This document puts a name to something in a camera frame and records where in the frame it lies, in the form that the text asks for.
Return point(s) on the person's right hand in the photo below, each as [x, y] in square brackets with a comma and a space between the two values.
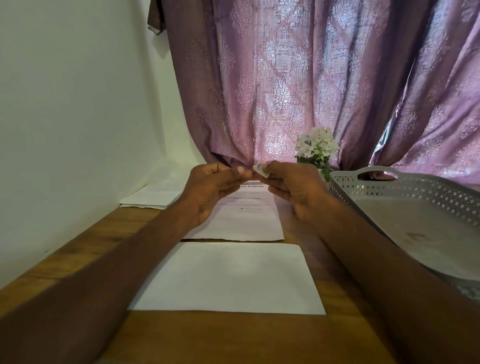
[296, 191]

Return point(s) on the person's left hand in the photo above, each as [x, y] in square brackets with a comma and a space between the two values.
[204, 193]

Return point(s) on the person's right thumb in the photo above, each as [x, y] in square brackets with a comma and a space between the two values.
[275, 176]

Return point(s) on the person's left thumb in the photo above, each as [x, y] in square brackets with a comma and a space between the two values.
[234, 179]

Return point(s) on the small clear tape roll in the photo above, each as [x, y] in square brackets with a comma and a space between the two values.
[261, 169]

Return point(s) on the person's right forearm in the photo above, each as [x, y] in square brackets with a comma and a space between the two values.
[390, 285]

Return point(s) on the person's left forearm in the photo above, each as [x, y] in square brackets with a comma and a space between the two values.
[86, 285]

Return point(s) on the printed white paper sheet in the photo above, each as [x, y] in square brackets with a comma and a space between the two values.
[245, 219]

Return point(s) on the white artificial flower plant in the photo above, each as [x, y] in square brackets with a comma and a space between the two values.
[317, 148]

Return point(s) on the stack of white papers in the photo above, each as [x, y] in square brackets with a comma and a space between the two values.
[152, 195]

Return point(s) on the blank white paper sheet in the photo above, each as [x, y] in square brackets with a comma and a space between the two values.
[228, 279]

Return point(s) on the purple patterned curtain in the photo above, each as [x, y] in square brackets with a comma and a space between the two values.
[322, 82]

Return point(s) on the white perforated plastic tray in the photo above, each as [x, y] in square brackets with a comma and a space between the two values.
[416, 221]

